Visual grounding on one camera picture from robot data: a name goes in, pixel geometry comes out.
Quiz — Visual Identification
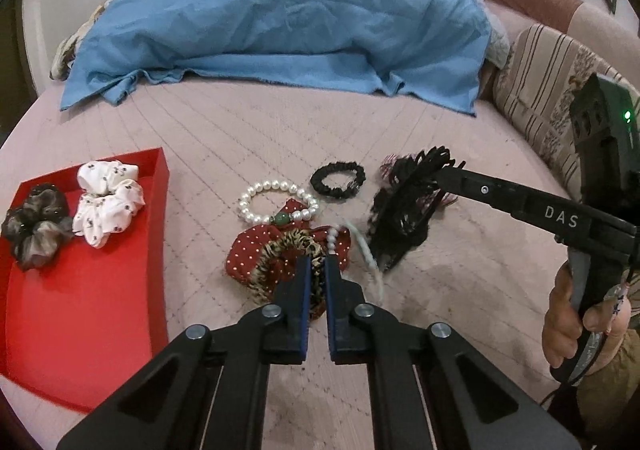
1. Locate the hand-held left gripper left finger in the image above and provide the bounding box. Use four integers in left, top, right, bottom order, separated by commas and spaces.
56, 256, 311, 450

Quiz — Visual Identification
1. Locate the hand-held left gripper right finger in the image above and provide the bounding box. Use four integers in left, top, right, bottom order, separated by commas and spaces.
324, 255, 583, 450

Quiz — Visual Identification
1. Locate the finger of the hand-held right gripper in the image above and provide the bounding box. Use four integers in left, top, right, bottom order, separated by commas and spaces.
436, 168, 607, 242

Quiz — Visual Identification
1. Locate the leopard print scrunchie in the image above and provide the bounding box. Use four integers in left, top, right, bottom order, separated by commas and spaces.
250, 229, 332, 322

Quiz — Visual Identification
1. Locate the white pearl necklace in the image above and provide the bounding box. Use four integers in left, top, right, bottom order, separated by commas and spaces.
326, 222, 386, 307

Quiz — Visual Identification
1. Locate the red polka dot scrunchie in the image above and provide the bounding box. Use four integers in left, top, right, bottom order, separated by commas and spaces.
226, 198, 354, 292

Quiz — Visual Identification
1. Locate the pearl bracelet with green bead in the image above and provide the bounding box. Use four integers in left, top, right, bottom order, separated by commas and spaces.
238, 179, 320, 230

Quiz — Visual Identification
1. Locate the black lace hair accessory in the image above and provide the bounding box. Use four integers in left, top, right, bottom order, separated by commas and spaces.
366, 145, 467, 274

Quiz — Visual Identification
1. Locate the small black scrunchie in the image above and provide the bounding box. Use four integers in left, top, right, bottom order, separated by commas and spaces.
310, 161, 366, 202

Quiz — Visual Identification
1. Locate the red tray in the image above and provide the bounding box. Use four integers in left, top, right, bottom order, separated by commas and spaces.
0, 146, 171, 415

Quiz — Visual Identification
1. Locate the person's right hand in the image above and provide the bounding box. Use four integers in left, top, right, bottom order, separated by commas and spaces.
542, 264, 634, 370

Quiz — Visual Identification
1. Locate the striped beige pillow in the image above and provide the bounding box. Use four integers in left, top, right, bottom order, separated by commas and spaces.
492, 22, 640, 197

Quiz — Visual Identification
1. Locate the person's khaki clothing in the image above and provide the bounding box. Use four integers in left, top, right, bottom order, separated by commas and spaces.
575, 297, 640, 442

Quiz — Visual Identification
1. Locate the white printed scrunchie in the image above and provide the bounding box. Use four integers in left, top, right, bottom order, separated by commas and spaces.
72, 160, 146, 250

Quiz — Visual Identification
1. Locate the blue cloth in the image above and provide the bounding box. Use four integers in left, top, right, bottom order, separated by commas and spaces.
60, 0, 494, 119

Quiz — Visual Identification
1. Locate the dark grey mesh scrunchie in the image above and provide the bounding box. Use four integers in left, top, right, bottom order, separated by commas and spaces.
1, 183, 75, 272

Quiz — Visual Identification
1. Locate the floral blanket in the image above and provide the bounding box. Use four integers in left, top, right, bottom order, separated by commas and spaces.
49, 0, 109, 81

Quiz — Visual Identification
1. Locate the colourful beaded cord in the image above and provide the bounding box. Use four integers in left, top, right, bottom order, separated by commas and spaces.
602, 280, 632, 337

